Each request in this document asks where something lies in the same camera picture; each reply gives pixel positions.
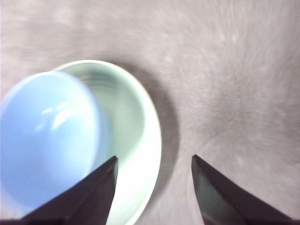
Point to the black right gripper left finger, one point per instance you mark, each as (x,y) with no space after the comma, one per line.
(89,199)

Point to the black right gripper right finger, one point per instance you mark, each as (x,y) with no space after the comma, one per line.
(222,201)

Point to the blue ribbed bowl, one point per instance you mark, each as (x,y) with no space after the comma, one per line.
(47,131)

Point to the pale green plate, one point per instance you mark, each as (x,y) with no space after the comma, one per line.
(131,131)

